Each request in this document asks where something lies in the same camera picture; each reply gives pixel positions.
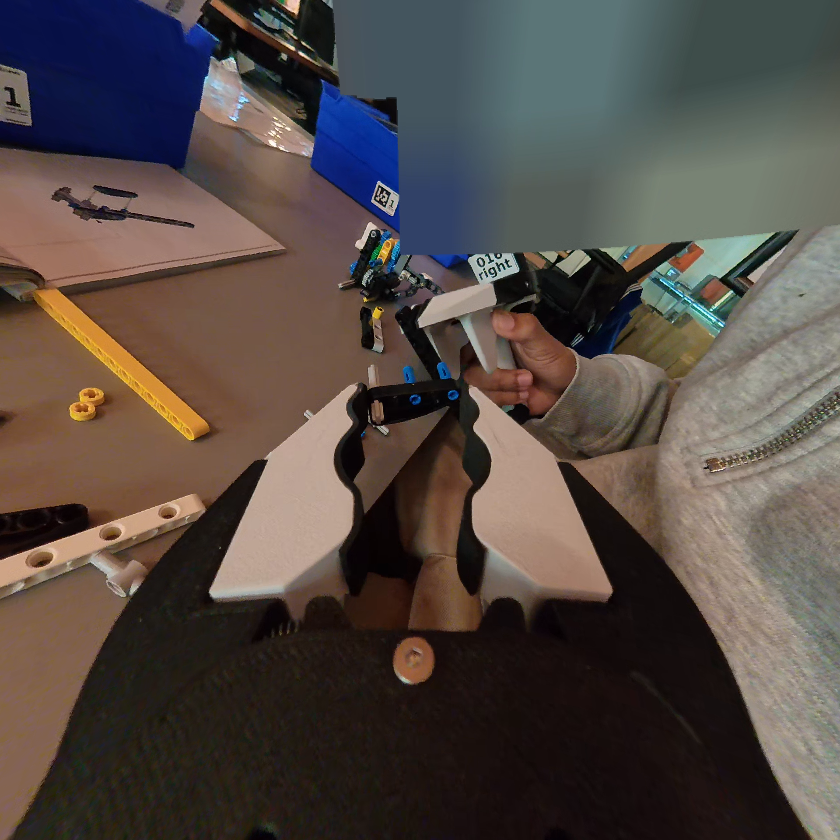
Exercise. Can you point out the black office chair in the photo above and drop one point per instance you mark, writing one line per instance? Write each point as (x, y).
(577, 308)

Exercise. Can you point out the grey lego axle connector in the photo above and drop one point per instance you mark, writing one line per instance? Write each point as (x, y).
(121, 577)

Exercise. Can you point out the blue storage bin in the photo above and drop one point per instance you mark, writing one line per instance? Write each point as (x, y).
(98, 72)
(348, 157)

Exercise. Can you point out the black lego beam blue pins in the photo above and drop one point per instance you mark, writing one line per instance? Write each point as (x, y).
(400, 405)

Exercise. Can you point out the long yellow lego beam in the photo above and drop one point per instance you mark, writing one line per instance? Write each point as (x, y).
(118, 361)

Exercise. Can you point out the colourful lego gear assembly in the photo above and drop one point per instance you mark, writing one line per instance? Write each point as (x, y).
(377, 279)

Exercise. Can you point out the person's right hand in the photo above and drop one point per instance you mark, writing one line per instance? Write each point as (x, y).
(541, 374)

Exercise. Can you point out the small yellow lego connector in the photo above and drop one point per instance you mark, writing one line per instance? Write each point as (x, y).
(80, 411)

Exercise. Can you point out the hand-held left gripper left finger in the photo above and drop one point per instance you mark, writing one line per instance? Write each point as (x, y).
(275, 525)

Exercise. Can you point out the short black lego beam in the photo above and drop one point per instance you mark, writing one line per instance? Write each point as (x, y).
(39, 525)

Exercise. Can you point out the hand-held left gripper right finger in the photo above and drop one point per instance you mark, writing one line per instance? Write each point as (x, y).
(538, 525)

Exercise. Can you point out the lego instruction booklet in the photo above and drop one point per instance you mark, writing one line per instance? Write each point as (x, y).
(131, 249)

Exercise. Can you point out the brown cardboard box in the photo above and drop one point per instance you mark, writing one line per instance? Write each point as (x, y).
(663, 344)

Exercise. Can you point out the person's right forearm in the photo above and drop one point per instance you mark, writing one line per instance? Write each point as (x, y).
(610, 407)

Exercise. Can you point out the long black lego beam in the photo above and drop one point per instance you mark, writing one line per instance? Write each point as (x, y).
(420, 348)

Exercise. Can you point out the black grey yellow lego piece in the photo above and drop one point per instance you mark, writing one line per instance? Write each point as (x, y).
(371, 328)

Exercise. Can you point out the white lego beam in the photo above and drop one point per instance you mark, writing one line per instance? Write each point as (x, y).
(75, 546)

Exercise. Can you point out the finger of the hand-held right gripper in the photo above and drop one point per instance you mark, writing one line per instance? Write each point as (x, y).
(489, 344)
(463, 303)

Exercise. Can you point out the clear plastic bag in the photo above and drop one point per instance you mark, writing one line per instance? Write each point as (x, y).
(262, 124)

